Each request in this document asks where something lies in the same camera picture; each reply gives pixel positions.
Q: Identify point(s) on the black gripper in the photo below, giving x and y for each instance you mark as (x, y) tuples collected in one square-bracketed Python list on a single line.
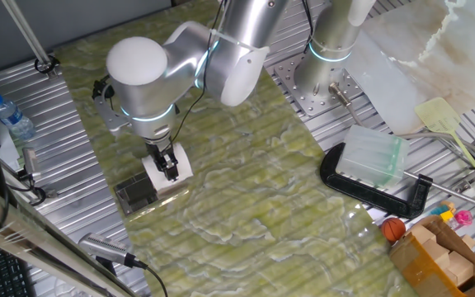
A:
[(161, 152)]

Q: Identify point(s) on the white toilet paper roll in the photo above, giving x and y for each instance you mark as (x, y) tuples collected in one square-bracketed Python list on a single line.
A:
[(182, 165)]

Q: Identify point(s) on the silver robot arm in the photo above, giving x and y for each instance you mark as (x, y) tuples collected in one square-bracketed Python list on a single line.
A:
[(147, 90)]

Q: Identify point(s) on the green marble pattern mat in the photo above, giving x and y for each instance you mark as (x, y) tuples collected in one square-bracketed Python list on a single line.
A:
[(241, 185)]

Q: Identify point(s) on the clear water bottle blue cap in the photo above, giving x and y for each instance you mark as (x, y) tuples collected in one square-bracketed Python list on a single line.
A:
[(12, 119)]

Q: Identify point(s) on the white paper sheet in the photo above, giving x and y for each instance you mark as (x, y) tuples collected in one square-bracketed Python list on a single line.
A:
[(2, 148)]

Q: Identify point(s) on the thin metal stand pole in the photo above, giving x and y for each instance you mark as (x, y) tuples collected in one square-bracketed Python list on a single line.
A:
[(23, 29)]

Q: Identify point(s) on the clear plastic cup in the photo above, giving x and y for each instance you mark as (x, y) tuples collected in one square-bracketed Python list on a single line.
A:
[(361, 231)]

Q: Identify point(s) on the black C-clamp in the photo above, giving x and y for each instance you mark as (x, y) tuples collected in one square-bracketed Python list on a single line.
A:
[(369, 196)]

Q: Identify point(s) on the translucent plastic box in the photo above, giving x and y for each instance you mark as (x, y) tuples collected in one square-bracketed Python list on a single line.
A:
[(371, 156)]

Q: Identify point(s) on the small orange basketball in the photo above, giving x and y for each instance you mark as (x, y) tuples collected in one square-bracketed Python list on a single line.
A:
[(393, 229)]

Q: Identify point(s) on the white marble pattern sheet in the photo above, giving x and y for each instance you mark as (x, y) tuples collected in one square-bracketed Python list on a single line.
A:
[(406, 82)]

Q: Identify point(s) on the plain wooden block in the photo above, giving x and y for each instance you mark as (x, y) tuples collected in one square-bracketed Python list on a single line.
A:
[(423, 236), (461, 268), (435, 253)]

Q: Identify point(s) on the brown cardboard box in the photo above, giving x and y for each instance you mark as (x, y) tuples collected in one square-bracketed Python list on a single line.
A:
[(415, 272)]

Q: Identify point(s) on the small teal block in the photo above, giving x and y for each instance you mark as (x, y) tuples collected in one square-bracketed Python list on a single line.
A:
[(438, 210)]

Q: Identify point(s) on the yellow-green spatula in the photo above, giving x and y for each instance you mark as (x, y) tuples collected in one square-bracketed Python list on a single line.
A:
[(437, 115)]

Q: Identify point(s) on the small yellow block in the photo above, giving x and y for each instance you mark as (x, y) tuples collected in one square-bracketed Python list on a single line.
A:
[(447, 216)]

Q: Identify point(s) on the pink toy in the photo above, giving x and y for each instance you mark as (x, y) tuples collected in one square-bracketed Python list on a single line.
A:
[(463, 218)]

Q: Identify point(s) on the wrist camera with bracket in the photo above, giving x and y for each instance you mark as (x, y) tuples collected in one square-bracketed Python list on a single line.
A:
[(105, 113)]

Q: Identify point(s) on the silver finned camera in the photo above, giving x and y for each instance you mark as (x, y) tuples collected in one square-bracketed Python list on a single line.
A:
[(101, 247)]

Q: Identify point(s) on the small silver camera on mount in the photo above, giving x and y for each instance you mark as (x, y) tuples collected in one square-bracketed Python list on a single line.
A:
[(30, 163)]

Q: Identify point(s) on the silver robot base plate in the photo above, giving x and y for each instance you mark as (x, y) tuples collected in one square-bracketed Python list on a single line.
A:
[(307, 99)]

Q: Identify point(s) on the aluminium frame beam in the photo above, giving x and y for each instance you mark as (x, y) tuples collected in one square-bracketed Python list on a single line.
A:
[(23, 243)]

